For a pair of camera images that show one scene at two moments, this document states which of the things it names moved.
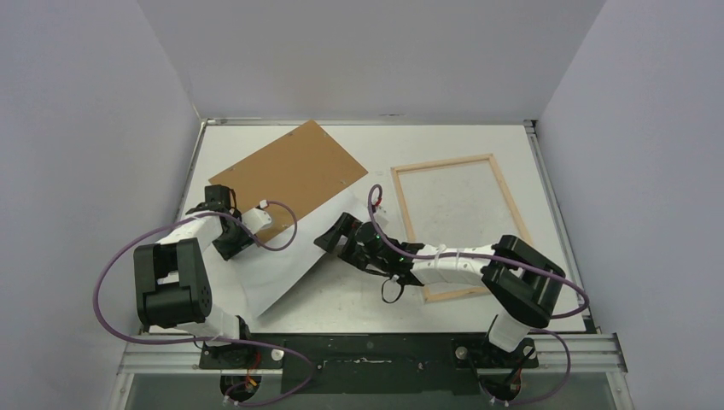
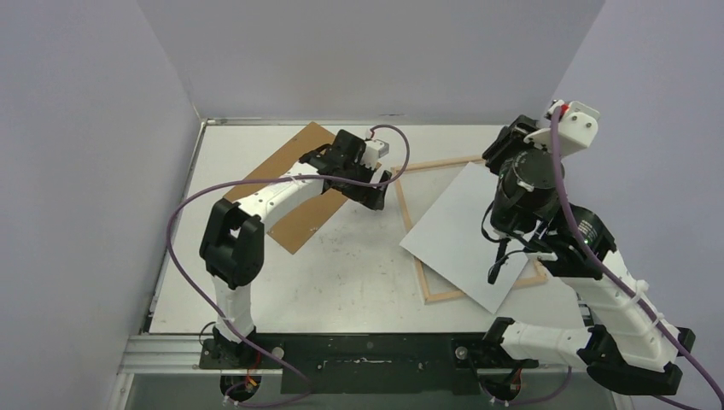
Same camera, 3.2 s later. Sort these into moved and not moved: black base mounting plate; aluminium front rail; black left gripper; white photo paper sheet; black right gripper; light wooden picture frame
Moved: white photo paper sheet; black left gripper; black right gripper
Not moved: light wooden picture frame; aluminium front rail; black base mounting plate
